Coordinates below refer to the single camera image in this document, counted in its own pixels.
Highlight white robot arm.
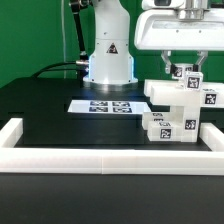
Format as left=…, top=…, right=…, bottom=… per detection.
left=83, top=0, right=224, bottom=90

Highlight white hanging cable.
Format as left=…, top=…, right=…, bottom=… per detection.
left=60, top=0, right=67, bottom=80

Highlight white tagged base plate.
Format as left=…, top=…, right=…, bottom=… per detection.
left=68, top=100, right=151, bottom=115

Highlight white U-shaped fence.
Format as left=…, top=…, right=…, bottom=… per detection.
left=0, top=118, right=224, bottom=176

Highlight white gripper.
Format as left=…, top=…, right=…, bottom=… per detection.
left=134, top=9, right=224, bottom=74

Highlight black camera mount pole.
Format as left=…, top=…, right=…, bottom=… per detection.
left=69, top=0, right=90, bottom=60

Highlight white chair seat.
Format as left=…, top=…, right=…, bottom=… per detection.
left=167, top=106, right=201, bottom=143

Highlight white chair back frame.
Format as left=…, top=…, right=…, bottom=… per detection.
left=144, top=79, right=224, bottom=108

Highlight black cables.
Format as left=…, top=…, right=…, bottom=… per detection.
left=31, top=61, right=84, bottom=79

